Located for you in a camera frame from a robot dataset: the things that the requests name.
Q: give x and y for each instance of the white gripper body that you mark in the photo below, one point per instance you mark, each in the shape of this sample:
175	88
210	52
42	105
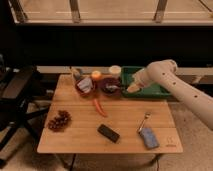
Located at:
141	78

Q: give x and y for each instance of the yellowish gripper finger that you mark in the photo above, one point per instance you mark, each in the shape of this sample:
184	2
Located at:
133	88

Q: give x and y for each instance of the black handled brush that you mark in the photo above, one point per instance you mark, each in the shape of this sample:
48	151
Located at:
113	88

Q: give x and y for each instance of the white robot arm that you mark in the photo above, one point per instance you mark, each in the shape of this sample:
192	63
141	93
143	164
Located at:
163	73

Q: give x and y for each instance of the green plastic tray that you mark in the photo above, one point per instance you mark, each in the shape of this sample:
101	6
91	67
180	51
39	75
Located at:
148	90

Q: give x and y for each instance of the dark red bowl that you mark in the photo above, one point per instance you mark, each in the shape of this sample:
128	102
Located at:
109	81

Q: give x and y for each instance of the white cup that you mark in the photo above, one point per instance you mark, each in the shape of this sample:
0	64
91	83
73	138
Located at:
115	71

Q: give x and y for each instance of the orange carrot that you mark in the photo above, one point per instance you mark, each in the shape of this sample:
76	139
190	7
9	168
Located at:
99	108

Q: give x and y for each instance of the orange fruit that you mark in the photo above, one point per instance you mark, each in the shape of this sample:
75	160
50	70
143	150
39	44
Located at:
96	75

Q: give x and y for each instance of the red bowl with cloth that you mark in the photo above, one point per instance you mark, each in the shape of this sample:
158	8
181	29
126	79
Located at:
82	93

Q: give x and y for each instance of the white crumpled cloth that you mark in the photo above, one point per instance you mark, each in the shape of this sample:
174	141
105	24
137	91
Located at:
85	85

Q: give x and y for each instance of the black rectangular case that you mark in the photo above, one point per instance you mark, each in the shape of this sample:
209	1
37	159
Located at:
109	133

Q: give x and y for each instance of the blue sponge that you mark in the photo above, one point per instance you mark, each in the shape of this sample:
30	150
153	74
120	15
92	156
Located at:
149	138

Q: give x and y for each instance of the wooden folding table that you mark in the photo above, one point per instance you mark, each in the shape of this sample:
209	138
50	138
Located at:
124	116

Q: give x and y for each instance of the bunch of dark grapes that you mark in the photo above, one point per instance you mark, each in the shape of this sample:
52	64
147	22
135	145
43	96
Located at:
59	122

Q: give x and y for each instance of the black office chair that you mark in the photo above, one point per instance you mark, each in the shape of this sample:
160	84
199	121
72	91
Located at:
16	91

